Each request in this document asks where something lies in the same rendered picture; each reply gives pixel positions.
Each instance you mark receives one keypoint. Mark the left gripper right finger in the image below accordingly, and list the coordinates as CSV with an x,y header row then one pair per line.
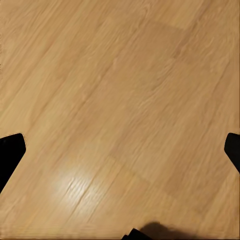
x,y
232,149

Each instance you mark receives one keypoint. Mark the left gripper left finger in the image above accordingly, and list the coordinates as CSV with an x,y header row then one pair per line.
x,y
12,150

